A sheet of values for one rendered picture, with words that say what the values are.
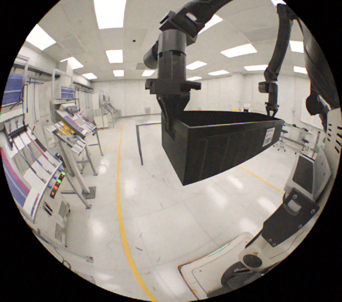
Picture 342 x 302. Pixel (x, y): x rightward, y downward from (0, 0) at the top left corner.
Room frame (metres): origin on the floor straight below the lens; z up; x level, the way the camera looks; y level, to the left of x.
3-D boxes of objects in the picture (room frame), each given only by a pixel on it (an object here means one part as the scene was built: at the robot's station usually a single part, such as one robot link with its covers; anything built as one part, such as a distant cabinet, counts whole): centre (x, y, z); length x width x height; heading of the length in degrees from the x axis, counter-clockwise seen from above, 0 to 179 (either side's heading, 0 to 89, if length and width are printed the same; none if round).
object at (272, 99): (0.37, -0.54, 1.22); 0.10 x 0.07 x 0.07; 108
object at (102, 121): (4.39, 3.55, 0.95); 1.36 x 0.82 x 1.90; 115
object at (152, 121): (1.84, 0.32, 0.40); 0.70 x 0.45 x 0.80; 112
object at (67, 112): (1.26, 1.90, 0.65); 1.01 x 0.73 x 1.29; 115
